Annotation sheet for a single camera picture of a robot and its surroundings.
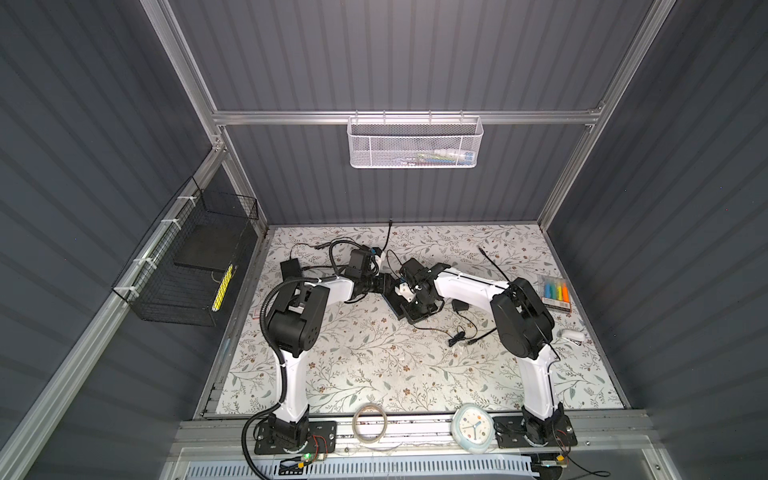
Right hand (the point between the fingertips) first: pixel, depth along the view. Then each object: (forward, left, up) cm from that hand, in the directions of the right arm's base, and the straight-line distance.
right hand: (412, 320), depth 94 cm
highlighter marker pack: (+10, -49, 0) cm, 50 cm away
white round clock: (-30, -14, +3) cm, 33 cm away
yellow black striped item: (-6, +46, +29) cm, 54 cm away
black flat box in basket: (+6, +53, +30) cm, 61 cm away
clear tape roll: (-31, +8, +2) cm, 32 cm away
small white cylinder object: (-5, -48, +1) cm, 48 cm away
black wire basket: (-2, +59, +29) cm, 66 cm away
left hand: (+14, +7, +2) cm, 15 cm away
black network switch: (+19, +43, +3) cm, 47 cm away
